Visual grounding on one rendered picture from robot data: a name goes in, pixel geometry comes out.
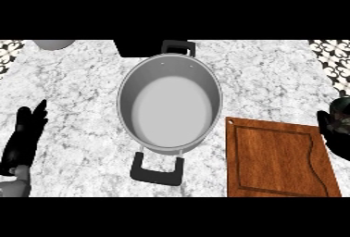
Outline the grey round bowl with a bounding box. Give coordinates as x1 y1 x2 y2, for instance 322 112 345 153
31 39 77 51

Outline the black appliance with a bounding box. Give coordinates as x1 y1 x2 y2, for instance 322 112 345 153
113 39 167 58

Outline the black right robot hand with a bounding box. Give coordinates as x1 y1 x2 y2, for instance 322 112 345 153
316 96 350 162

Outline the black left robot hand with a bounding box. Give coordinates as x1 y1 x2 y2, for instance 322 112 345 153
0 98 49 177

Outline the grey pot with black handles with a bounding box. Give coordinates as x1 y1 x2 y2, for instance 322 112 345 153
117 39 225 187

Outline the brown wooden cutting board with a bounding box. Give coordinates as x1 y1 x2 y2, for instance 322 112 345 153
225 116 343 198

